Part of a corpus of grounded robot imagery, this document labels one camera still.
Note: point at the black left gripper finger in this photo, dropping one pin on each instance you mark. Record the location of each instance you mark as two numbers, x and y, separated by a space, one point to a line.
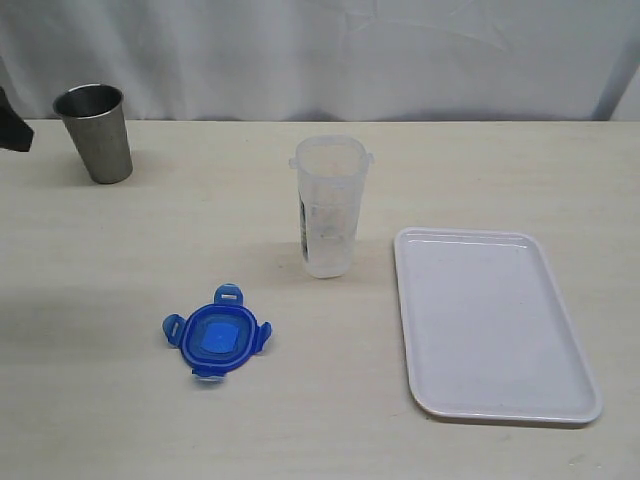
15 134

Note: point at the stainless steel cup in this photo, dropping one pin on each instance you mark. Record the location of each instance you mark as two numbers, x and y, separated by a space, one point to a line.
94 118

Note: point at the blue container lid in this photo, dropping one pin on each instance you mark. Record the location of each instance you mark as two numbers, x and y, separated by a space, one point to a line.
218 337

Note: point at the clear plastic tall container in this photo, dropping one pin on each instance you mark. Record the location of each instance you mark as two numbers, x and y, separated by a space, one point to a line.
331 173

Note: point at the white rectangular tray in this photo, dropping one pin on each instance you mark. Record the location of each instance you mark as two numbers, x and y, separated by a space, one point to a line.
487 335

